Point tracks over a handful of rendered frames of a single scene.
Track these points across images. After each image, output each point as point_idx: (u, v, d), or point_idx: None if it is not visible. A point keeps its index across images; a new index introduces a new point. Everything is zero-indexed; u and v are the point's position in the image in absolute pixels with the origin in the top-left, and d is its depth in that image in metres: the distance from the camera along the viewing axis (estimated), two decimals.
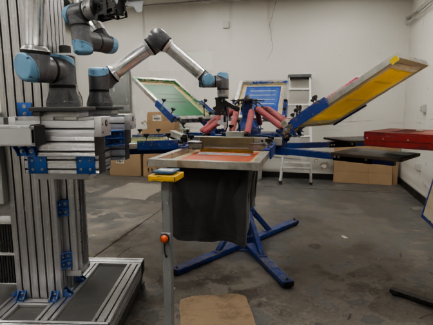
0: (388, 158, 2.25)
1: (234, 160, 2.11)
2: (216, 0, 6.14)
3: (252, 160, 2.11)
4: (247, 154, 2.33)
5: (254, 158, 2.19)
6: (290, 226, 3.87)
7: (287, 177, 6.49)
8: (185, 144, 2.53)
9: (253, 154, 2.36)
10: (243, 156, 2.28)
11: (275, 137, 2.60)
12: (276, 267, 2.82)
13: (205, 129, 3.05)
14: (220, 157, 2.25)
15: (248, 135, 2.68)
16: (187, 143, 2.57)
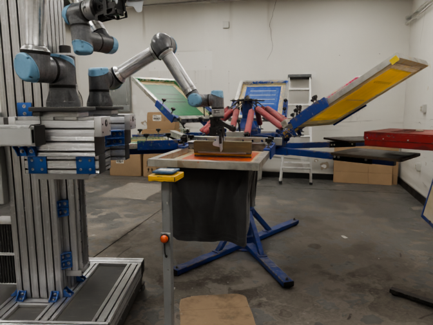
0: (388, 158, 2.25)
1: (234, 160, 2.11)
2: (216, 0, 6.14)
3: (252, 160, 2.11)
4: None
5: (254, 158, 2.19)
6: (290, 226, 3.87)
7: (287, 177, 6.49)
8: (185, 144, 2.53)
9: (253, 155, 2.36)
10: None
11: (275, 137, 2.60)
12: (276, 267, 2.82)
13: (205, 129, 3.05)
14: (220, 157, 2.25)
15: (248, 135, 2.68)
16: (187, 143, 2.57)
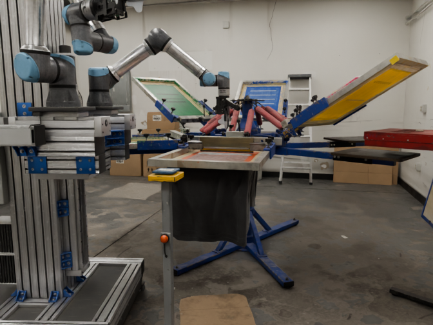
0: (388, 158, 2.25)
1: None
2: (216, 0, 6.14)
3: (252, 160, 2.11)
4: (247, 154, 2.33)
5: (254, 158, 2.19)
6: (290, 226, 3.87)
7: (287, 177, 6.49)
8: (185, 144, 2.53)
9: (253, 154, 2.36)
10: None
11: (275, 137, 2.60)
12: (276, 267, 2.82)
13: (205, 129, 3.05)
14: None
15: (248, 135, 2.68)
16: (187, 143, 2.57)
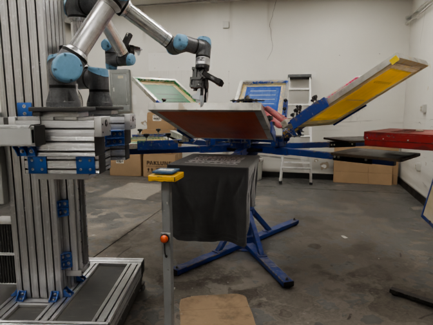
0: (388, 158, 2.25)
1: None
2: (216, 0, 6.14)
3: None
4: None
5: None
6: (290, 226, 3.87)
7: (287, 177, 6.49)
8: None
9: (254, 132, 2.34)
10: None
11: None
12: (276, 267, 2.82)
13: None
14: None
15: None
16: None
